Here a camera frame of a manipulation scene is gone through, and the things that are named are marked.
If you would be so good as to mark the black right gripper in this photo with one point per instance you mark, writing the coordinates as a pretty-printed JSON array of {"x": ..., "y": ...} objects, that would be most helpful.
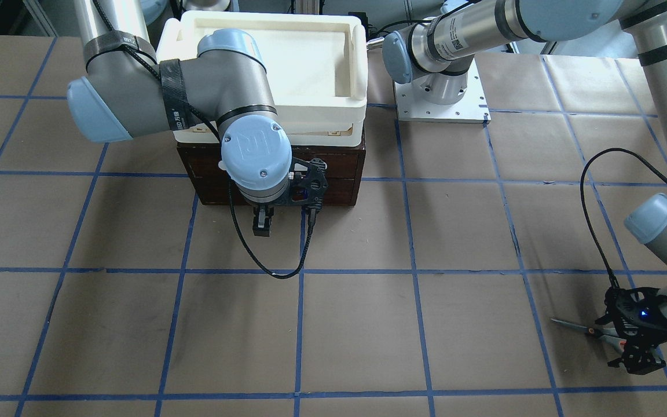
[{"x": 261, "y": 207}]

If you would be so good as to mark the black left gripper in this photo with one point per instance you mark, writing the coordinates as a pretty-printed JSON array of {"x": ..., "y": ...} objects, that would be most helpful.
[{"x": 633, "y": 352}]

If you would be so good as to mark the orange grey scissors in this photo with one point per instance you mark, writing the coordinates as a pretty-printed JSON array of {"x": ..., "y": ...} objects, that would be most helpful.
[{"x": 606, "y": 335}]

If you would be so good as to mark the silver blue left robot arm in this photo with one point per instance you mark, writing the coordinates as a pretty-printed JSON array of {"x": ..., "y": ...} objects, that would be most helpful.
[{"x": 430, "y": 46}]

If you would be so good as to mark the dark wooden drawer cabinet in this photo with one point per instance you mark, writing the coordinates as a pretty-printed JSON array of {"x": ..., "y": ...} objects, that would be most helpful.
[{"x": 342, "y": 162}]

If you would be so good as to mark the cream plastic tray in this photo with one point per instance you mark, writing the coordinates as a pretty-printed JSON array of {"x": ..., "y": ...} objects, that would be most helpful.
[{"x": 317, "y": 67}]

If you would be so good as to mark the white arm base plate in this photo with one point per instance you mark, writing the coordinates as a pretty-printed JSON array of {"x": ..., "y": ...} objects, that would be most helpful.
[{"x": 454, "y": 95}]

